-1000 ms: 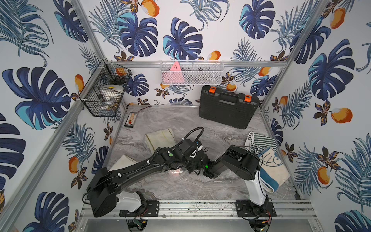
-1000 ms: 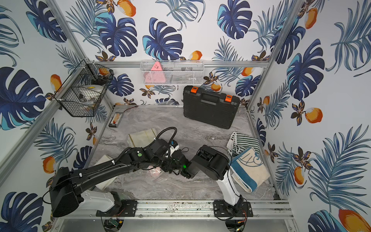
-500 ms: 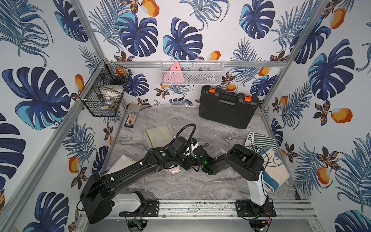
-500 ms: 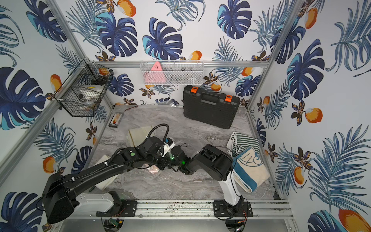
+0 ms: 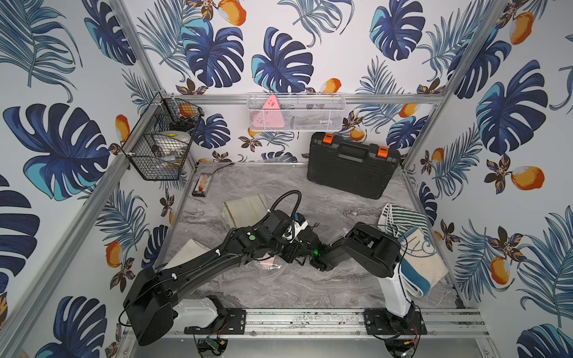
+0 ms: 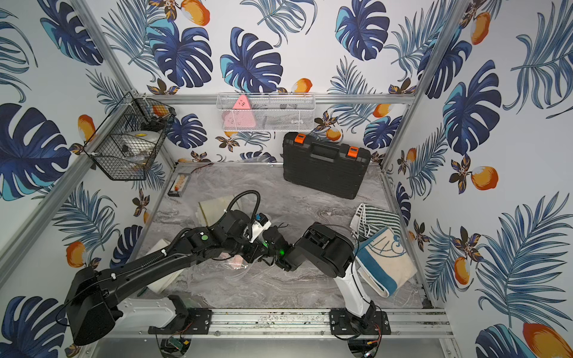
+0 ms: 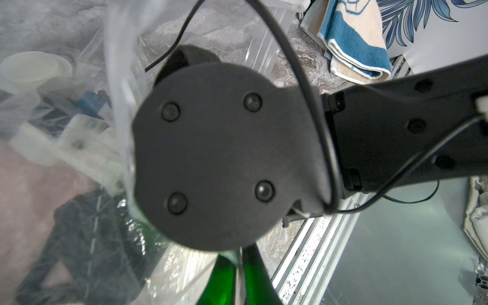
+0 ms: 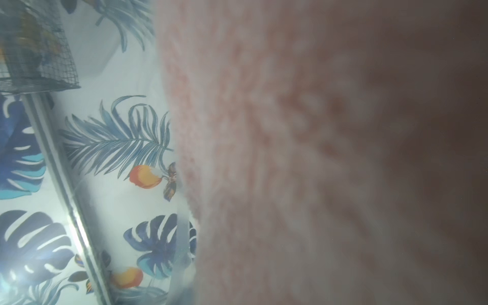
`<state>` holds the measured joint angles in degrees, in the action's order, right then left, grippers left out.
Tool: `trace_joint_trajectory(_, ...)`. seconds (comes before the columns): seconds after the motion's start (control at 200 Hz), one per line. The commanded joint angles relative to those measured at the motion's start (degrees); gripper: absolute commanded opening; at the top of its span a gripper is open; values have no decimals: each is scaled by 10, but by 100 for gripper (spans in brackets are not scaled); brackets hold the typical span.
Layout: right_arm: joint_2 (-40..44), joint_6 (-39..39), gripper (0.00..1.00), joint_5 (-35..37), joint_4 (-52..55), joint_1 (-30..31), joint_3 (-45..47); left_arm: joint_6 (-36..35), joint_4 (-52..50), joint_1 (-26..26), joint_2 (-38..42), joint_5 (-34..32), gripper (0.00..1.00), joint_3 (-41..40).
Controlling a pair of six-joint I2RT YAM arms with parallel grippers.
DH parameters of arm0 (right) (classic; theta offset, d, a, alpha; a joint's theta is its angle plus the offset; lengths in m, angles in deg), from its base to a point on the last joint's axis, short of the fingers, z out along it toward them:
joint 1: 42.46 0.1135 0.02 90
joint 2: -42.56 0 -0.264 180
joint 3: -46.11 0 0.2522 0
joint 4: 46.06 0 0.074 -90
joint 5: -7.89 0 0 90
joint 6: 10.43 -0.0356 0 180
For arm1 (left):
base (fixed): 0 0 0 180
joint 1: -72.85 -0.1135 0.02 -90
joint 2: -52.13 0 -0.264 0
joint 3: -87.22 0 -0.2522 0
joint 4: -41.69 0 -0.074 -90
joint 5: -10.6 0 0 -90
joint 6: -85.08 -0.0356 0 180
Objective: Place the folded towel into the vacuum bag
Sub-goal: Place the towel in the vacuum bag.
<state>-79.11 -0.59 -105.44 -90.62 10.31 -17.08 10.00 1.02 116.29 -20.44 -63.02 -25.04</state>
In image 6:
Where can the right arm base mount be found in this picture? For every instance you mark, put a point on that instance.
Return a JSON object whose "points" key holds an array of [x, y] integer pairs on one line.
{"points": [[343, 323]]}

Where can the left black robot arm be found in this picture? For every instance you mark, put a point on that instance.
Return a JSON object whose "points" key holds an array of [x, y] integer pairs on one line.
{"points": [[92, 303]]}

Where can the clear mesh wall tray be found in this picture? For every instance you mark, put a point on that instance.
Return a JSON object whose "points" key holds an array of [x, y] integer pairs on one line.
{"points": [[283, 111]]}

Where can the cream striped towel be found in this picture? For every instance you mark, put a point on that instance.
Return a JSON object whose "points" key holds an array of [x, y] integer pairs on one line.
{"points": [[211, 210]]}

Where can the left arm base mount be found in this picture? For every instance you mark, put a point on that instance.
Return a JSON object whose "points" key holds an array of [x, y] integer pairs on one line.
{"points": [[187, 321]]}

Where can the blue white patterned towel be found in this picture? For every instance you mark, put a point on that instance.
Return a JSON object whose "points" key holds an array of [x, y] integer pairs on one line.
{"points": [[384, 263]]}

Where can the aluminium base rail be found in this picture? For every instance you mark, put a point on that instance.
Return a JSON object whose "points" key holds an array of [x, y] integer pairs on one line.
{"points": [[283, 324]]}

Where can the black white striped towel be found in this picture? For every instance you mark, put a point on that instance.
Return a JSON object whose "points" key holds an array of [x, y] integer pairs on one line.
{"points": [[369, 219]]}

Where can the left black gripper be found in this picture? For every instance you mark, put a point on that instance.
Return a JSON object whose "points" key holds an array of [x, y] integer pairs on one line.
{"points": [[248, 250]]}

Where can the black wire basket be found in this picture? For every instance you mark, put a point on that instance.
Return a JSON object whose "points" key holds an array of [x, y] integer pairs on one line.
{"points": [[129, 140]]}

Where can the small black battery box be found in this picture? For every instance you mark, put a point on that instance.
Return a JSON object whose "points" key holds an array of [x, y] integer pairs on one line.
{"points": [[178, 185]]}

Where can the pink triangular object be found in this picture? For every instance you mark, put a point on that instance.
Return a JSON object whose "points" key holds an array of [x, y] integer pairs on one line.
{"points": [[240, 117]]}

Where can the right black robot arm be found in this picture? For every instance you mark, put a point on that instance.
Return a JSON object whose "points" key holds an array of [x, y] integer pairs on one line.
{"points": [[331, 253]]}

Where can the clear plastic vacuum bag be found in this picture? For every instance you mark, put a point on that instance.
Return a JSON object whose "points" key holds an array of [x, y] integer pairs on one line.
{"points": [[232, 282]]}

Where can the black plastic tool case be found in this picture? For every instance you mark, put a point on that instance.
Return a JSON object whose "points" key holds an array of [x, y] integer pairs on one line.
{"points": [[336, 169]]}

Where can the pink towel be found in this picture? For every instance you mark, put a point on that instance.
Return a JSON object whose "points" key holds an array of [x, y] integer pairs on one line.
{"points": [[236, 263]]}

